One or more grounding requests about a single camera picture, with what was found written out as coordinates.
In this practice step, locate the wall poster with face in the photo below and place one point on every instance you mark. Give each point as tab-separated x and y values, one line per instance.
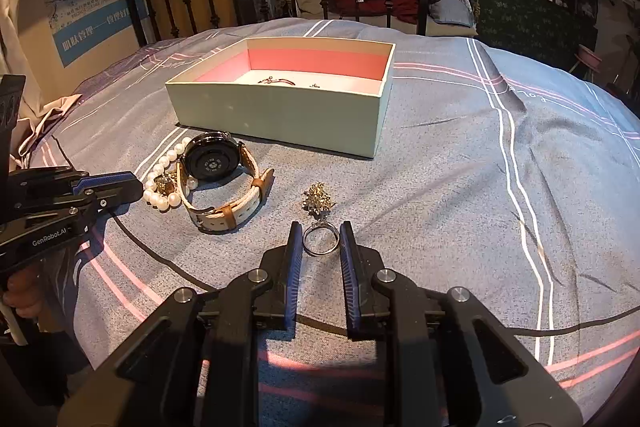
85	2

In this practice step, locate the gold brooch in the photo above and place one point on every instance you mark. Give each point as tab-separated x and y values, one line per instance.
317	202

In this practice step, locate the person's left hand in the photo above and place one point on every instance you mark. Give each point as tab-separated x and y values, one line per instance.
22	294

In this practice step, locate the green box with pink interior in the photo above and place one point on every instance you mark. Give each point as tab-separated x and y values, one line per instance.
280	122

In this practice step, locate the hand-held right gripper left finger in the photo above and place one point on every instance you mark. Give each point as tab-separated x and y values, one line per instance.
292	279

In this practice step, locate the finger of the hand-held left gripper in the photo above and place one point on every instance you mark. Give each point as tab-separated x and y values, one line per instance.
107	183
125	197

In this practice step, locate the green patterned counter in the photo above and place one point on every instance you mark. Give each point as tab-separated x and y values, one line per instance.
530	22

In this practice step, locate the beige cloth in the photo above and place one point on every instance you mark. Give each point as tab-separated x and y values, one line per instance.
45	127

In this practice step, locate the pink stool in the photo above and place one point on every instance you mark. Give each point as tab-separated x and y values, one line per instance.
587	54

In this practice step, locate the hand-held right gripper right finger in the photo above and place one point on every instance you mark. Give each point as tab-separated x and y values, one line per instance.
352	284

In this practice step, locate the striped grey-blue bed blanket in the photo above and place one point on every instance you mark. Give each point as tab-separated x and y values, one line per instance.
450	187

